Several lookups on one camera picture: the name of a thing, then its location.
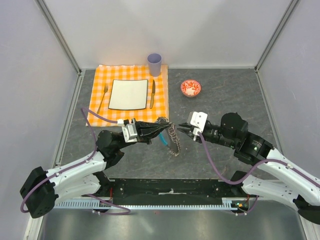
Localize gold knife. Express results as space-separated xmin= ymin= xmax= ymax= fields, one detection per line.
xmin=149 ymin=79 xmax=156 ymax=109

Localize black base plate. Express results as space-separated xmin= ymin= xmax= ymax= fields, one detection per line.
xmin=94 ymin=178 xmax=248 ymax=200

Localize lilac plastic cup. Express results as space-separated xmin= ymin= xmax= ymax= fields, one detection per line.
xmin=147 ymin=53 xmax=162 ymax=77

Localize slotted cable duct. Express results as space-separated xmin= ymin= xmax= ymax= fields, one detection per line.
xmin=54 ymin=198 xmax=238 ymax=211

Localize chain of metal keyrings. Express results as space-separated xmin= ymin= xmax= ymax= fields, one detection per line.
xmin=154 ymin=116 xmax=182 ymax=158

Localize purple cable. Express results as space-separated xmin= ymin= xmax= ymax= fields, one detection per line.
xmin=199 ymin=133 xmax=320 ymax=216
xmin=19 ymin=107 xmax=132 ymax=216

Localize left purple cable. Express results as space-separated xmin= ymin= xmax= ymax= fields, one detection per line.
xmin=19 ymin=107 xmax=132 ymax=216

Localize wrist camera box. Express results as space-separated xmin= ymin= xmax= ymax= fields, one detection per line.
xmin=121 ymin=123 xmax=138 ymax=143
xmin=187 ymin=111 xmax=208 ymax=127

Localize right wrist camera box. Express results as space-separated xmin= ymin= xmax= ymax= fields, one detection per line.
xmin=187 ymin=111 xmax=208 ymax=127

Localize red patterned bowl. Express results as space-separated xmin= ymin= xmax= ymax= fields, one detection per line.
xmin=180 ymin=79 xmax=202 ymax=98

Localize white square plate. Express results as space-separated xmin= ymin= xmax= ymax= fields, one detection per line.
xmin=108 ymin=79 xmax=148 ymax=111

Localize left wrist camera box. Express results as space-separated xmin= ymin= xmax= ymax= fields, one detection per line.
xmin=121 ymin=123 xmax=138 ymax=143

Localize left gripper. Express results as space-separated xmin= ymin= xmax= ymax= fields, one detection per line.
xmin=116 ymin=118 xmax=171 ymax=150

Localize gold fork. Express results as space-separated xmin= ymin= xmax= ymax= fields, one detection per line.
xmin=96 ymin=84 xmax=109 ymax=114

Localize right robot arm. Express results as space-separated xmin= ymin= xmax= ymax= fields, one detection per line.
xmin=178 ymin=111 xmax=320 ymax=225

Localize orange checkered cloth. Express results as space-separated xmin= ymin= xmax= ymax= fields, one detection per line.
xmin=89 ymin=65 xmax=169 ymax=122

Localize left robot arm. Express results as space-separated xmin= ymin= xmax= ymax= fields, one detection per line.
xmin=19 ymin=120 xmax=172 ymax=219

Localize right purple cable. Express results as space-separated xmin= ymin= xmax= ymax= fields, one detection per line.
xmin=199 ymin=133 xmax=320 ymax=216

